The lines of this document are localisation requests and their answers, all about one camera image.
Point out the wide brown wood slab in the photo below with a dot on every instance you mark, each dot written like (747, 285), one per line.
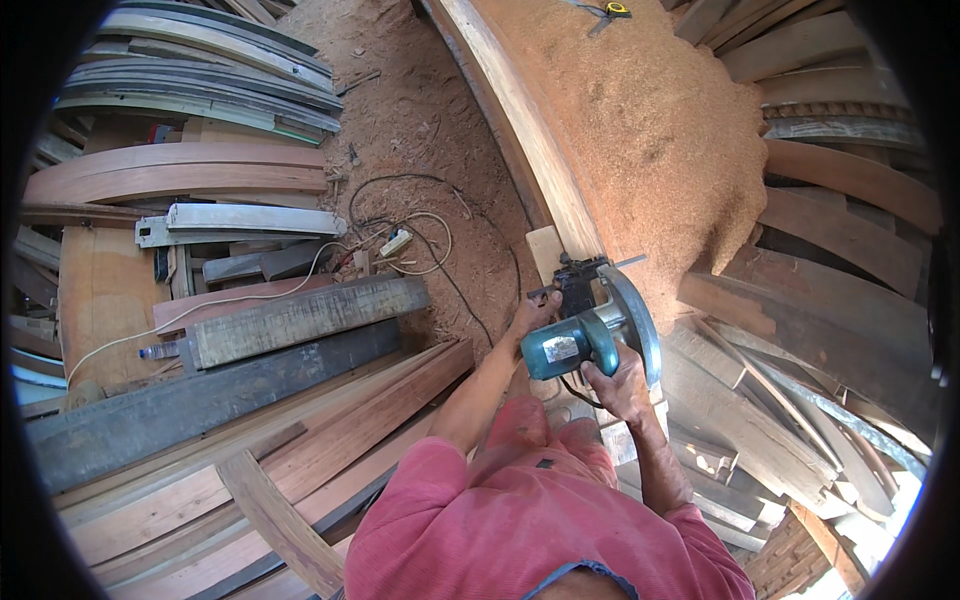
(105, 300)

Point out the grey weathered wood beam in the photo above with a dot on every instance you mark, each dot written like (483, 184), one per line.
(304, 319)

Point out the dark wood beam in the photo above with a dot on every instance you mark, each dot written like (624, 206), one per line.
(217, 405)

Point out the whitish painted wood piece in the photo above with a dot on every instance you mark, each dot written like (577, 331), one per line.
(247, 221)

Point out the person's right hand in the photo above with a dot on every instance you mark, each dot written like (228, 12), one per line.
(624, 386)

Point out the yellow tape measure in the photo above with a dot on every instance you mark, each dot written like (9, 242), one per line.
(618, 10)

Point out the person's left fingers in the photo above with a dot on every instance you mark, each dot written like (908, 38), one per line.
(548, 300)

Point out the teal circular saw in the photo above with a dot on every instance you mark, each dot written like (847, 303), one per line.
(570, 346)

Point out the heap of scrap wood boards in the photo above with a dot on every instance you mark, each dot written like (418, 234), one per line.
(810, 300)

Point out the person's left hand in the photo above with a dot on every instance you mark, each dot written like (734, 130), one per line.
(534, 315)

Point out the curved brown wood piece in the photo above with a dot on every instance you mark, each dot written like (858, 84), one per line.
(281, 521)

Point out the stack of grey curved planks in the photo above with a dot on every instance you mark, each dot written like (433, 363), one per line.
(210, 67)

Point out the person's right fingers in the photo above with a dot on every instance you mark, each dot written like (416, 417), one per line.
(598, 375)

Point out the person's legs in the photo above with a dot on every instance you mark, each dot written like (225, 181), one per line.
(529, 435)

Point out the white power strip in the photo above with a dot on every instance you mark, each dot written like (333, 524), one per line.
(395, 242)

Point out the long brown wood plank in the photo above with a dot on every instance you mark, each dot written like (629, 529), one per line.
(525, 127)

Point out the clear plastic water bottle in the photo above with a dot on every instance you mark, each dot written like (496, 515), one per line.
(159, 350)

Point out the heap of sawdust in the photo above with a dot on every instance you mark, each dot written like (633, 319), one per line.
(645, 135)

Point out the reddish curved wood planks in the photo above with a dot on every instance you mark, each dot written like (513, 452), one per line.
(180, 172)

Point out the person's body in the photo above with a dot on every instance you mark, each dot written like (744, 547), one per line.
(525, 532)

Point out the heap of long brown planks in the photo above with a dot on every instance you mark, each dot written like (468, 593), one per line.
(225, 487)

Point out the small light wood board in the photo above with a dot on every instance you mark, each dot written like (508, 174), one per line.
(545, 251)

